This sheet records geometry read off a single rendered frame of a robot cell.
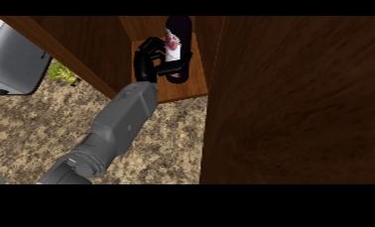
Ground brown wooden cabinet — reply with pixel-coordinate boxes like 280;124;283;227
0;16;227;104

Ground green leafy vegetable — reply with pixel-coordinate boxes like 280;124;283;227
47;59;81;87

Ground dark wine bottle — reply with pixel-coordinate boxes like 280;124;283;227
162;16;193;83

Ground brown wooden cabinet door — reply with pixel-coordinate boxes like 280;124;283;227
198;16;375;185

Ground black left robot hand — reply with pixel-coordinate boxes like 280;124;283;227
131;36;195;84

